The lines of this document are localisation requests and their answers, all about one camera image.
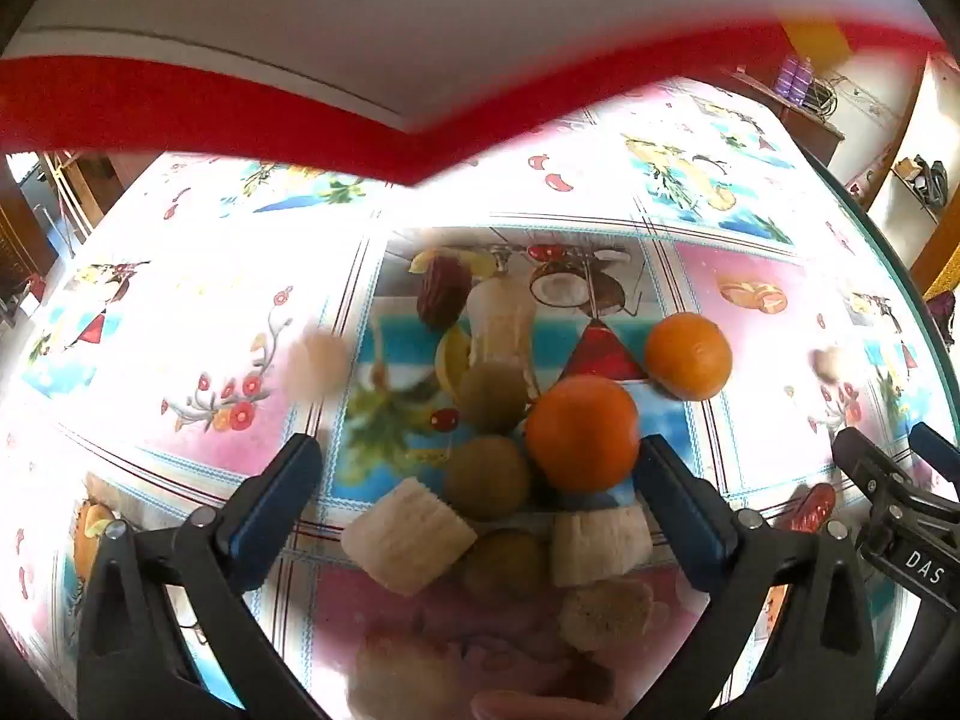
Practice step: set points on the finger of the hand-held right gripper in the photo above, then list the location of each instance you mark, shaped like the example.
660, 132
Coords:
870, 476
937, 451

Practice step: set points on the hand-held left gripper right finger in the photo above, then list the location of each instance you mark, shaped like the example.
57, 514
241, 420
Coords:
675, 510

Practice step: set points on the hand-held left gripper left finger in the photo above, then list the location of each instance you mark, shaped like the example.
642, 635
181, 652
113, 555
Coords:
277, 510

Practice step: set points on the small tan lumpy chunk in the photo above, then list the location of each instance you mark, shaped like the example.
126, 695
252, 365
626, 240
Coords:
315, 364
829, 364

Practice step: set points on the orange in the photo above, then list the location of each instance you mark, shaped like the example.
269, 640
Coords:
688, 356
581, 431

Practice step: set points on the brown kiwi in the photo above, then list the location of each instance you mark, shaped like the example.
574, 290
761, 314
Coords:
504, 566
491, 397
487, 476

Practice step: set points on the dark red date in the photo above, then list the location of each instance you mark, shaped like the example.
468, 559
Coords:
442, 292

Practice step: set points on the red rimmed white tray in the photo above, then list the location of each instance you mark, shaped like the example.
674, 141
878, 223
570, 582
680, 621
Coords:
225, 105

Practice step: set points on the printed floral tablecloth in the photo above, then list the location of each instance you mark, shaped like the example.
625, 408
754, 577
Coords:
187, 315

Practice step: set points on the dark wooden cabinet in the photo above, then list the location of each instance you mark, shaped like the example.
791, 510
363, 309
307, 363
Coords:
802, 124

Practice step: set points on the wooden chair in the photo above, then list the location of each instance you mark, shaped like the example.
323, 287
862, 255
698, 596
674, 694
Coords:
67, 195

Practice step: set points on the purple bottles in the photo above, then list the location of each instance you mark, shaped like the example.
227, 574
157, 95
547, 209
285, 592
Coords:
795, 80

